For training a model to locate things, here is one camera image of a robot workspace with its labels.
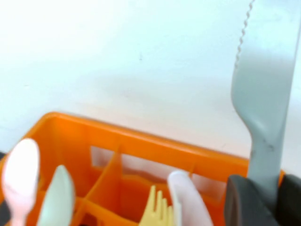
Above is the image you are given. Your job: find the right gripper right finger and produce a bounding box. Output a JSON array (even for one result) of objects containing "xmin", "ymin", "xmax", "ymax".
[{"xmin": 274, "ymin": 173, "xmax": 301, "ymax": 226}]

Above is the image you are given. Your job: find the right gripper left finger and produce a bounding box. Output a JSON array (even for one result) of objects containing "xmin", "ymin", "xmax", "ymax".
[{"xmin": 223, "ymin": 174, "xmax": 273, "ymax": 226}]

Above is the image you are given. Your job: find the yellow plastic fork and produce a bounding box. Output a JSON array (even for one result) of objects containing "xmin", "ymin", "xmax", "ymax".
[{"xmin": 140, "ymin": 185, "xmax": 175, "ymax": 226}]

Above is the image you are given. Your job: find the grey plastic knife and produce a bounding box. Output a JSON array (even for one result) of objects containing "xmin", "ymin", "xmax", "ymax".
[{"xmin": 231, "ymin": 0, "xmax": 301, "ymax": 208}]

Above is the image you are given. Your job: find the pink plastic spoon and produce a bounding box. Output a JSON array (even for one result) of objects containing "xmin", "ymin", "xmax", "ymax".
[{"xmin": 1, "ymin": 138, "xmax": 41, "ymax": 226}]

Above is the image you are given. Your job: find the orange plastic cutlery holder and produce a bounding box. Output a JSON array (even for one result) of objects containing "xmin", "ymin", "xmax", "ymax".
[{"xmin": 0, "ymin": 112, "xmax": 286, "ymax": 226}]

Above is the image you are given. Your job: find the pale green plastic spoon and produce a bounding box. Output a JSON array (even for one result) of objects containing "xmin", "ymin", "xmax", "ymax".
[{"xmin": 37, "ymin": 164, "xmax": 76, "ymax": 226}]

